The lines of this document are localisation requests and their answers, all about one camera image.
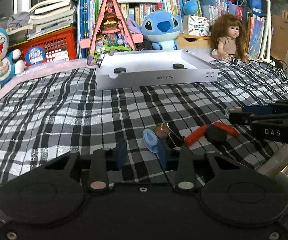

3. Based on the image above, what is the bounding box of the light blue plastic clip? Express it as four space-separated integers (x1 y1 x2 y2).
142 128 158 153

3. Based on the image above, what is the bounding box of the white patterned small box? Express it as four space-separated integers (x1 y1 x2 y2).
183 16 211 37

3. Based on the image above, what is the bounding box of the red plastic crate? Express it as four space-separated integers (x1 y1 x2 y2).
10 27 77 67

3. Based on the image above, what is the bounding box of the brown haired doll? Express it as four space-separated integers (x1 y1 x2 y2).
211 14 247 62

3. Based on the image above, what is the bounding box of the blue Stitch plush toy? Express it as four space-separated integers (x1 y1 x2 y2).
127 10 183 50

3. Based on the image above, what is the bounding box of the stack of books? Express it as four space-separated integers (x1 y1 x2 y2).
6 0 77 43

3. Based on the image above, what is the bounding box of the white cardboard box tray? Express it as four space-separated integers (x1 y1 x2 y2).
95 50 220 90

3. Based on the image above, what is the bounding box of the red plastic tool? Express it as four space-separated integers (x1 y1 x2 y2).
184 121 240 147

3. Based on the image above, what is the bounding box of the small black binder clip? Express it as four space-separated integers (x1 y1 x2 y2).
96 54 106 68

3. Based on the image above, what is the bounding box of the pink triangular miniature house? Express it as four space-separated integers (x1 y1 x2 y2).
78 0 144 66

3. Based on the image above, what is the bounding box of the brown round nut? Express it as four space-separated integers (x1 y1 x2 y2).
154 125 169 139

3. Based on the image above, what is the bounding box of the black white plaid cloth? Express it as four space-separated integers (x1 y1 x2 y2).
0 61 288 185

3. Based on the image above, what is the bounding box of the black round disc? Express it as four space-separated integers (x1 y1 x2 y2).
172 63 186 69
114 67 126 74

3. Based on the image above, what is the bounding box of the wooden drawer box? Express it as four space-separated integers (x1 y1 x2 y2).
175 34 211 49

